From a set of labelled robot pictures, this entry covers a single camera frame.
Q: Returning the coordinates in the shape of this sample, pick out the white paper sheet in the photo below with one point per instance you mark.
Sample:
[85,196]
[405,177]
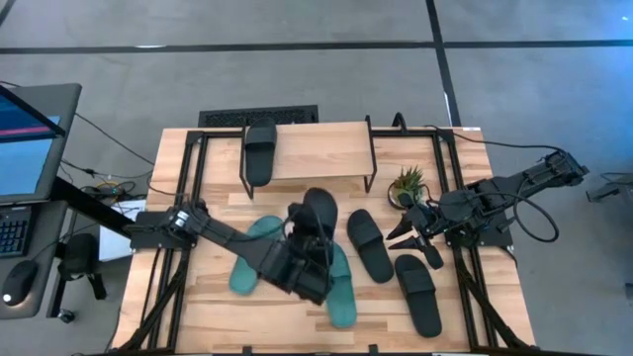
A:
[111,247]

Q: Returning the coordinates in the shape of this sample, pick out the succulent plant in black pot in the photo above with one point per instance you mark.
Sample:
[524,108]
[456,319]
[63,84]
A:
[408,183]

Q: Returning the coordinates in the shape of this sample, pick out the grey framed computer monitor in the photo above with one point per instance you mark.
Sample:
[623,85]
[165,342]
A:
[25,168]

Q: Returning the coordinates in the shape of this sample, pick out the grey workstation desk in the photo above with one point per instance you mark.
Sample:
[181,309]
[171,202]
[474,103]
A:
[47,232]

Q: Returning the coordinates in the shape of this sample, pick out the black keyboard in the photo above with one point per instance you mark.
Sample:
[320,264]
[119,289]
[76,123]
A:
[14,232]

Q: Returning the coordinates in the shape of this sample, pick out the black metal support beam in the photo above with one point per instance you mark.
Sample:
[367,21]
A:
[84,203]

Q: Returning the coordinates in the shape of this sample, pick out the small black caster wheel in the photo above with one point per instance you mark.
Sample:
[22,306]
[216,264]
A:
[65,316]

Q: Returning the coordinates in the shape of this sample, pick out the green rubber slide sandal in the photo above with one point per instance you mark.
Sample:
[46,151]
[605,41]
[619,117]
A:
[243,279]
[342,301]

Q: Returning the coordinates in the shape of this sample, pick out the grey metal floor stand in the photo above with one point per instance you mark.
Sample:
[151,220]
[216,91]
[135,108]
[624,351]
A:
[613,190]

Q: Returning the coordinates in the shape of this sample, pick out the black rubber slide sandal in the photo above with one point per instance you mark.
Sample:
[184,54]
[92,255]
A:
[420,301]
[371,247]
[324,203]
[260,158]

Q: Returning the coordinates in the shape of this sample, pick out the black aluminium rig frame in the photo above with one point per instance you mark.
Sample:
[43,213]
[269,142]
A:
[217,134]

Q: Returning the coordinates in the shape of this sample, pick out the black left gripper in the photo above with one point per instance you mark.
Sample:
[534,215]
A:
[301,220]

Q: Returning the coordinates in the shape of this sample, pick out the wooden shelf with black legs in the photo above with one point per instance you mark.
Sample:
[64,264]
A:
[321,148]

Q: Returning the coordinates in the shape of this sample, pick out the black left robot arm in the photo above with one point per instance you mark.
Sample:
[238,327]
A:
[237,242]

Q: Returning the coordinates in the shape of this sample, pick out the black computer mouse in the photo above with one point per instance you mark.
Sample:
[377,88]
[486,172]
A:
[20,282]

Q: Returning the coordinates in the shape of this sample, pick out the black floor vent grille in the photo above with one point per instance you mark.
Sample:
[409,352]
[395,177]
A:
[222,117]

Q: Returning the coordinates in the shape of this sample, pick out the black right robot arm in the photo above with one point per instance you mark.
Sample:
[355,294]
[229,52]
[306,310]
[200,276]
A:
[544,173]

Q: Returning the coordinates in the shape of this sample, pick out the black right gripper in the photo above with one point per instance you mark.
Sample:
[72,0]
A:
[430,217]

